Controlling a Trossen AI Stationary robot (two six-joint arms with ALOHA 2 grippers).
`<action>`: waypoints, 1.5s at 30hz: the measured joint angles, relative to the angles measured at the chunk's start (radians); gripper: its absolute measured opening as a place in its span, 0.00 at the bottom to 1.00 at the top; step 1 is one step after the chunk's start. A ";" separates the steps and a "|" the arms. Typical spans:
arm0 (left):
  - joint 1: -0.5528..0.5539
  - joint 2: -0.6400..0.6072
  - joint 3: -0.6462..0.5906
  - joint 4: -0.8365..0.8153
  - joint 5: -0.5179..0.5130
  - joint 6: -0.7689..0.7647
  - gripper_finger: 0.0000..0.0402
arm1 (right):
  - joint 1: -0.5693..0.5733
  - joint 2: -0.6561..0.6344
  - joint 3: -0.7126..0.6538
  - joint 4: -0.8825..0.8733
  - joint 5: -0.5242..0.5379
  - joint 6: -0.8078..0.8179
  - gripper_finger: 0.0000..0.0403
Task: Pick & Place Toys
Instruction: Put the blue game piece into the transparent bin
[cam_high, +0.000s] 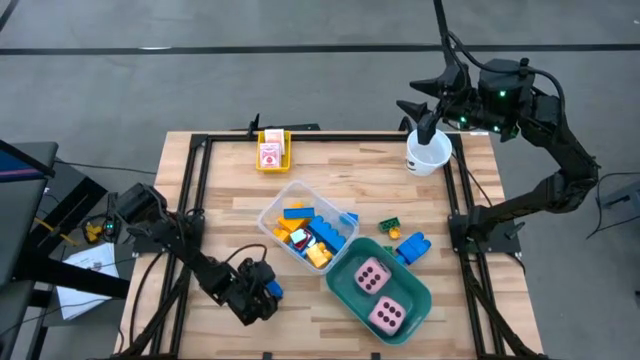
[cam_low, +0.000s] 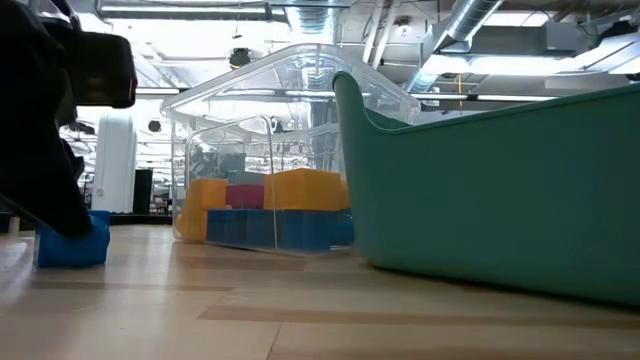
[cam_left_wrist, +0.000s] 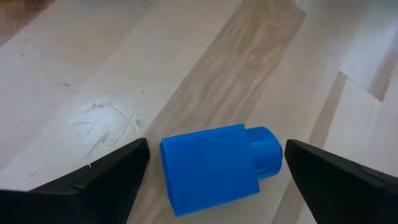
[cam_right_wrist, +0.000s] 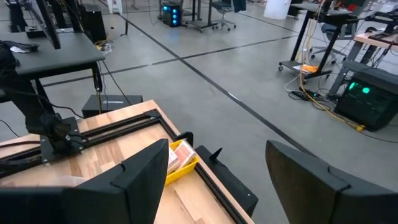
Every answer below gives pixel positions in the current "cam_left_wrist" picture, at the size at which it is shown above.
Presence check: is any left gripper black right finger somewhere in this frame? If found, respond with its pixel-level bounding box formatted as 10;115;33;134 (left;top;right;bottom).
284;138;398;224

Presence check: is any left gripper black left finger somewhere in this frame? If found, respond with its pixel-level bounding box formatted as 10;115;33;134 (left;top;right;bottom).
0;137;151;224

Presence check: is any blue single-stud toy block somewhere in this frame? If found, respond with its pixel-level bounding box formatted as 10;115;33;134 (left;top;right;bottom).
159;123;284;218

